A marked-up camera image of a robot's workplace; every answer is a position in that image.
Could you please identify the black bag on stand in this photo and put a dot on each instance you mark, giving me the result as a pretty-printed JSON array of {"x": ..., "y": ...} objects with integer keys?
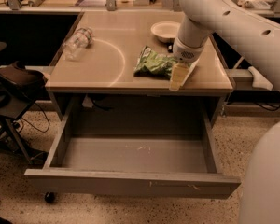
[{"x": 17, "y": 79}]

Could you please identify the black side stand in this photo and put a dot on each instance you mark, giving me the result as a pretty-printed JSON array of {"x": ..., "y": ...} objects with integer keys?
[{"x": 12, "y": 108}]

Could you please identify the grey open top drawer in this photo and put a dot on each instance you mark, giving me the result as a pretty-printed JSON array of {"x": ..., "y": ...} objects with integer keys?
[{"x": 137, "y": 147}]

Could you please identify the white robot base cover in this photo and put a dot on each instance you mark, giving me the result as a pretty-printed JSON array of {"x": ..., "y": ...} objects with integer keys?
[{"x": 259, "y": 81}]

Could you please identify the white stick tool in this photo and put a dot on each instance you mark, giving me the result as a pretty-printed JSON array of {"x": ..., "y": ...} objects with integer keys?
[{"x": 238, "y": 63}]

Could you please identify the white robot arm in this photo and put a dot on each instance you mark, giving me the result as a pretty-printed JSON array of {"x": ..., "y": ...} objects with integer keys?
[{"x": 258, "y": 40}]

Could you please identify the green jalapeno chip bag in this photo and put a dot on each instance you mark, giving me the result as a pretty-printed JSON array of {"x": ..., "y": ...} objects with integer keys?
[{"x": 153, "y": 64}]

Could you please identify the white ceramic bowl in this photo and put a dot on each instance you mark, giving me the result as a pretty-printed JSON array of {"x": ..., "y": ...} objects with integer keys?
[{"x": 165, "y": 31}]

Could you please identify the grey cabinet table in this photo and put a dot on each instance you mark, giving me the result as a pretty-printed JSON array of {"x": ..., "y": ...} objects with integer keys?
[{"x": 107, "y": 66}]

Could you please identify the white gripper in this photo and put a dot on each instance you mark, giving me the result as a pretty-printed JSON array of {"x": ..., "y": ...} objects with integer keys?
[{"x": 186, "y": 53}]

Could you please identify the clear plastic water bottle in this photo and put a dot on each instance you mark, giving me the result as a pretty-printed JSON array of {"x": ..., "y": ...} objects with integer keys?
[{"x": 79, "y": 40}]

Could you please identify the black caster wheel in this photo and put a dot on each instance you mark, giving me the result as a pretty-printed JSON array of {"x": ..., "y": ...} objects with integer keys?
[{"x": 49, "y": 197}]

